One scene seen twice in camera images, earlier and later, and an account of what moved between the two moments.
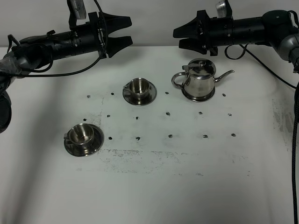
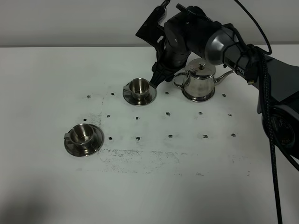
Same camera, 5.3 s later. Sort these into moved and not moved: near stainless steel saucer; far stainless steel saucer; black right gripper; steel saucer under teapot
Moved: black right gripper
Not moved: steel saucer under teapot; far stainless steel saucer; near stainless steel saucer
